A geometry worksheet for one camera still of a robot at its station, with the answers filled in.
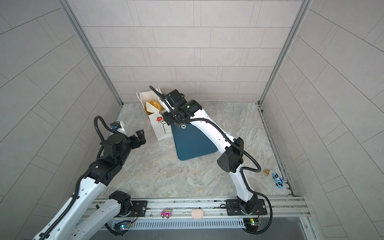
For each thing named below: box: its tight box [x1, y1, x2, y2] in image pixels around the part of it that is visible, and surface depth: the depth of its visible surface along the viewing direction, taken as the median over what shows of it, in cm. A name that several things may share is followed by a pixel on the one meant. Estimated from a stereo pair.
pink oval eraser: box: [191, 209, 204, 220], surface depth 70 cm
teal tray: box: [171, 122, 218, 161], surface depth 93 cm
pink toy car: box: [160, 209, 172, 219], surface depth 69 cm
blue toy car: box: [272, 172, 284, 189], surface depth 80 cm
